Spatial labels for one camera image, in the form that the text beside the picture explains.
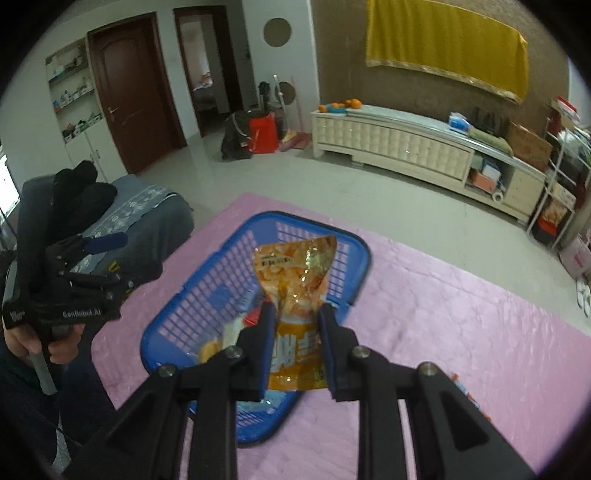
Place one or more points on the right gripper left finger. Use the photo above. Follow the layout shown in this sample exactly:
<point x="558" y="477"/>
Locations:
<point x="144" y="440"/>

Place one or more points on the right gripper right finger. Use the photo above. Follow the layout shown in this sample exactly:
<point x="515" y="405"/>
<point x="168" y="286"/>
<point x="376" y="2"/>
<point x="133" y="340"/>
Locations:
<point x="412" y="420"/>

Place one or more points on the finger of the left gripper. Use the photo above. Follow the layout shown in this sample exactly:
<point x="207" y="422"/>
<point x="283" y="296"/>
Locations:
<point x="106" y="243"/>

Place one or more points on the orange snack bar pack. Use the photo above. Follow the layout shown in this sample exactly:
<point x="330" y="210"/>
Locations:
<point x="457" y="382"/>

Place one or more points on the yellow orange snack bag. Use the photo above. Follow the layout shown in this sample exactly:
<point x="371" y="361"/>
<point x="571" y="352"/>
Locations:
<point x="295" y="277"/>

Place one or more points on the grey patterned sofa cover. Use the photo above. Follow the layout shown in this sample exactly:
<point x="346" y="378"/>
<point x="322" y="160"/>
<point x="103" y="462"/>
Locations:
<point x="156" y="220"/>

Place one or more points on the blue plastic basket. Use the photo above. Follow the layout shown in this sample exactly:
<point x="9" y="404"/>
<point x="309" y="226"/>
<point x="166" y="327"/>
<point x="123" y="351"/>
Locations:
<point x="224" y="289"/>

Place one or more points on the pink quilted cloth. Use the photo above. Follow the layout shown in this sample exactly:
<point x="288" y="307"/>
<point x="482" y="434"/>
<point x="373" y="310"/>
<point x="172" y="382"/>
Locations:
<point x="528" y="369"/>

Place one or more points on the black bag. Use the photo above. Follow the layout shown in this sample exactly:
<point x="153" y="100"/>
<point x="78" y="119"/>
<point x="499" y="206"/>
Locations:
<point x="237" y="136"/>

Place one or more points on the dark brown door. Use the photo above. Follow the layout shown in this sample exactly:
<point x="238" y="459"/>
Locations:
<point x="134" y="91"/>

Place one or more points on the white slippers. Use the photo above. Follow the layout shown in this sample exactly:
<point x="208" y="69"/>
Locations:
<point x="583" y="296"/>

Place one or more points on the red shopping bag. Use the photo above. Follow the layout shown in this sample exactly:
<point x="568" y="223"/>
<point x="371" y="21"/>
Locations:
<point x="263" y="135"/>

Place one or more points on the pink tote bag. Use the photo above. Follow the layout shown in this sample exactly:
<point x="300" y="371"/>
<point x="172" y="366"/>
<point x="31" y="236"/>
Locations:
<point x="576" y="256"/>

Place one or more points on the oranges on cabinet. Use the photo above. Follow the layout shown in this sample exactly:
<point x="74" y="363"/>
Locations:
<point x="340" y="107"/>

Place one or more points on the white metal shelf rack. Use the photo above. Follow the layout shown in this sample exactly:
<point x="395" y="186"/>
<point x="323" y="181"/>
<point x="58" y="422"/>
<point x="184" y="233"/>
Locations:
<point x="567" y="175"/>

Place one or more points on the green folded cushion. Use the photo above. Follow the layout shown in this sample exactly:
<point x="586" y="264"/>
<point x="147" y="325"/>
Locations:
<point x="492" y="141"/>

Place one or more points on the cardboard box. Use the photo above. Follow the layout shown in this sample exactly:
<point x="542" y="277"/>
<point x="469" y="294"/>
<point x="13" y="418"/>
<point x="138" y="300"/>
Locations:
<point x="528" y="147"/>

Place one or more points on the cream TV cabinet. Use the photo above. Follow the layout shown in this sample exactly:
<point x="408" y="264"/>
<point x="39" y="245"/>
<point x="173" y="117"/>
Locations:
<point x="429" y="150"/>

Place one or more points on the blue tissue pack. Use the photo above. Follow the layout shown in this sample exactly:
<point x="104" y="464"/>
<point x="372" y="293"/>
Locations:
<point x="458" y="122"/>

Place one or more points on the white built-in wall shelf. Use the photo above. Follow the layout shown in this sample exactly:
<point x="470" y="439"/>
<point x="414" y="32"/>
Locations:
<point x="83" y="128"/>

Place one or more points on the yellow wall cloth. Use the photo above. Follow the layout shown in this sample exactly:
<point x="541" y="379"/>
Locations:
<point x="451" y="42"/>

